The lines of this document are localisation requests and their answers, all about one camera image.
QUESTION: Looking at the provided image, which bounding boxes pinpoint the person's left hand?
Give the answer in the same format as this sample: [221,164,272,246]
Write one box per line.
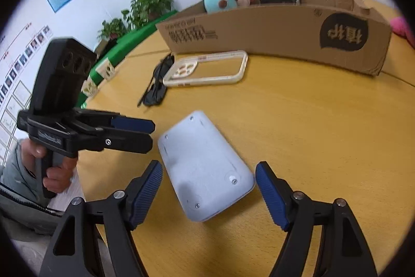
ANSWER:
[21,139,79,195]

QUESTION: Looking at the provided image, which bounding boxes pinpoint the white lattice ornament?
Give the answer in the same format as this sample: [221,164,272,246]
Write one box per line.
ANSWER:
[95,60,116,80]
[82,77,99,98]

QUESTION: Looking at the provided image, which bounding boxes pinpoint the large green potted plant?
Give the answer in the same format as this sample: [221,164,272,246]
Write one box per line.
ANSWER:
[121,0,174,31]

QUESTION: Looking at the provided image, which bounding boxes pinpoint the light grey plastic device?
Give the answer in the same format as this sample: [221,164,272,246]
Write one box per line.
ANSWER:
[158,110,255,222]

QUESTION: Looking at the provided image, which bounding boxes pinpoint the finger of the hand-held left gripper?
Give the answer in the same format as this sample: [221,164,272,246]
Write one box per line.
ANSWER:
[70,127,154,154]
[74,108,155,135]

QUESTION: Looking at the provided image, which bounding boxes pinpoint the black sunglasses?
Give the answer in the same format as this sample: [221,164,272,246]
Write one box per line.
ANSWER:
[137,53,174,108]

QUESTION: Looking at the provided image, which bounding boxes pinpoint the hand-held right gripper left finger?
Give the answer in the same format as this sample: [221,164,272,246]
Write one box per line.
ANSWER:
[39,160,163,277]

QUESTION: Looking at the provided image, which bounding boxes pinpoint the wooden desktop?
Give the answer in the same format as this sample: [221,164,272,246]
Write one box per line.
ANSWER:
[76,0,415,277]

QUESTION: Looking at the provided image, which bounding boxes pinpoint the small green potted plant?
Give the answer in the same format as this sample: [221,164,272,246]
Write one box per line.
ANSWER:
[97,18,128,40]

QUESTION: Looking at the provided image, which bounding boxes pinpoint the white clear phone case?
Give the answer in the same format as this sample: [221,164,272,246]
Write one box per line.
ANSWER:
[162,50,249,87]

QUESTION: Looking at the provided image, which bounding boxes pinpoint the round pink plush toy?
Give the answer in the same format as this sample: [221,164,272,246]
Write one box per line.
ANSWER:
[390,16,415,48]

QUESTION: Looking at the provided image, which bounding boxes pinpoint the person's grey jacket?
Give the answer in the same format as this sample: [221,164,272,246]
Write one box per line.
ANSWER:
[0,180,85,236]

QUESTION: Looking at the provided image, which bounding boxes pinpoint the green partition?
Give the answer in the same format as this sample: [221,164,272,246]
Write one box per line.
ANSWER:
[79,9,179,109]

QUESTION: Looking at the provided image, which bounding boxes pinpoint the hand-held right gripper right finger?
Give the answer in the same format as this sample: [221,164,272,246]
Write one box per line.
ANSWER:
[255,161,378,277]

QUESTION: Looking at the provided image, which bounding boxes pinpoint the brown cardboard box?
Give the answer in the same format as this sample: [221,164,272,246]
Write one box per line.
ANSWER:
[156,0,393,77]

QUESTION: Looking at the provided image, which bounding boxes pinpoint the wall chart with photos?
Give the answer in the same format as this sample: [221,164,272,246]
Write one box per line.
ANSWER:
[0,22,54,164]

